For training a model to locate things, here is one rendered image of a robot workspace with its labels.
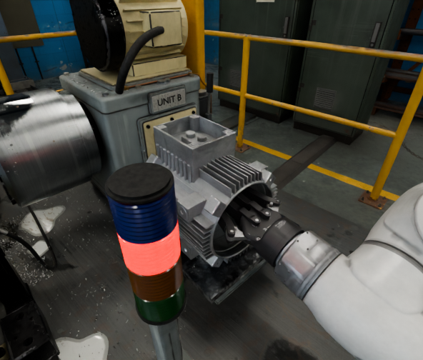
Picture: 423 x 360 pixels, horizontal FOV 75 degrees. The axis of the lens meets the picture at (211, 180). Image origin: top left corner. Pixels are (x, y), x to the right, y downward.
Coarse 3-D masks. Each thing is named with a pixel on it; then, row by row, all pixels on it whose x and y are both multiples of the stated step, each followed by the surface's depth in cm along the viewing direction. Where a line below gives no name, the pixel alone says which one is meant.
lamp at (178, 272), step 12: (180, 252) 30; (180, 264) 31; (132, 276) 29; (144, 276) 28; (156, 276) 28; (168, 276) 29; (180, 276) 31; (132, 288) 31; (144, 288) 29; (156, 288) 29; (168, 288) 30; (156, 300) 30
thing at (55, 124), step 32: (0, 96) 60; (32, 96) 60; (64, 96) 64; (0, 128) 54; (32, 128) 57; (64, 128) 60; (0, 160) 53; (32, 160) 57; (64, 160) 61; (96, 160) 68; (32, 192) 60
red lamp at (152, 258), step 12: (120, 240) 26; (168, 240) 26; (132, 252) 26; (144, 252) 26; (156, 252) 26; (168, 252) 27; (132, 264) 27; (144, 264) 27; (156, 264) 27; (168, 264) 28
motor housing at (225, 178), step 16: (224, 160) 48; (240, 160) 57; (176, 176) 51; (208, 176) 46; (224, 176) 45; (240, 176) 44; (256, 176) 46; (176, 192) 48; (192, 192) 47; (208, 192) 46; (224, 192) 44; (272, 192) 51; (176, 208) 48; (224, 208) 43; (192, 224) 46; (208, 224) 43; (192, 240) 47; (208, 240) 44; (224, 240) 55; (240, 240) 55; (208, 256) 47; (224, 256) 50
